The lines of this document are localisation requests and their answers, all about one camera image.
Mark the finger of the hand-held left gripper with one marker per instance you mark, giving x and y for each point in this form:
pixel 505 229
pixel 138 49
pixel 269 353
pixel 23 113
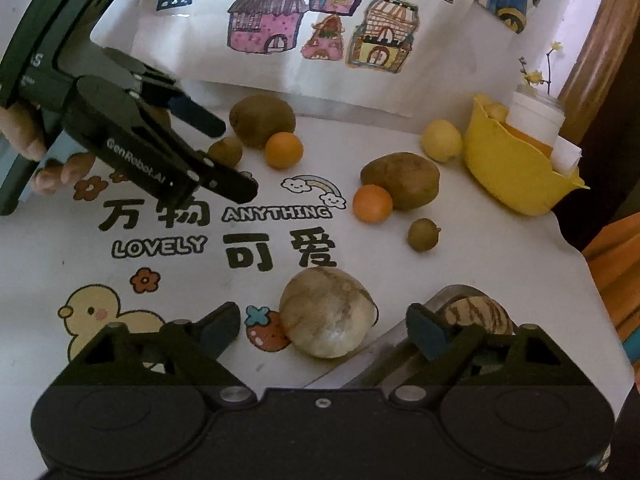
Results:
pixel 200 117
pixel 150 160

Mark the small orange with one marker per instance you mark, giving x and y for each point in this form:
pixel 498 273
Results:
pixel 283 150
pixel 372 204

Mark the yellow flower twig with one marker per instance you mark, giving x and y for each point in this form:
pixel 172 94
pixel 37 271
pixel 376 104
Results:
pixel 535 77

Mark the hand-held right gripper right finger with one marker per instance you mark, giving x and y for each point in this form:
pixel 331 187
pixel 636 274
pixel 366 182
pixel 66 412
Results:
pixel 425 332

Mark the white printed table mat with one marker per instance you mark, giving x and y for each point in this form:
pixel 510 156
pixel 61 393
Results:
pixel 450 270

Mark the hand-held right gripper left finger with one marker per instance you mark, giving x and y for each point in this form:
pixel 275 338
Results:
pixel 220 322

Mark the small brown kiwi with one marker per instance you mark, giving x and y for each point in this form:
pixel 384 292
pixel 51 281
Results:
pixel 226 150

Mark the person's left hand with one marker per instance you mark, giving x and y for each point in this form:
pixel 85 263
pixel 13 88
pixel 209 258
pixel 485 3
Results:
pixel 22 132

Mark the yellow plastic bowl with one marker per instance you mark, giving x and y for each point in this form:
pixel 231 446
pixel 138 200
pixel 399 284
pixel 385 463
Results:
pixel 510 175

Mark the white cup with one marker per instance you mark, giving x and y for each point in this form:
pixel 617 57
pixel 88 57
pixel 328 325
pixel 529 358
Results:
pixel 532 120

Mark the wooden door frame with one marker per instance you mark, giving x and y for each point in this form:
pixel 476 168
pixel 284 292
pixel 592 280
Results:
pixel 610 35

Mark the yellow lemon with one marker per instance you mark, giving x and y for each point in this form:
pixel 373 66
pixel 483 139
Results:
pixel 441 140

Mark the metal tray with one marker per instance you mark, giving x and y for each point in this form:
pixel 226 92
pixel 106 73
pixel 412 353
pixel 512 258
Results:
pixel 390 355

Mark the small brown nut on table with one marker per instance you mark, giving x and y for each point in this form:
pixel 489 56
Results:
pixel 424 234

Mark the small yellow fruit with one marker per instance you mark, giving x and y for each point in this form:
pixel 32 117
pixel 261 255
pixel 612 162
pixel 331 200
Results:
pixel 496 111

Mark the white folded paper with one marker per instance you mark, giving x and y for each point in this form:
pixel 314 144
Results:
pixel 566 154

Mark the house drawings wall poster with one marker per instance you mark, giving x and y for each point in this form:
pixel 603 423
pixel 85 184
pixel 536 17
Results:
pixel 275 25

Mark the large brown kiwi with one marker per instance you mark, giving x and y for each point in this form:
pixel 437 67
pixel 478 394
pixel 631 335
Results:
pixel 260 120
pixel 400 177

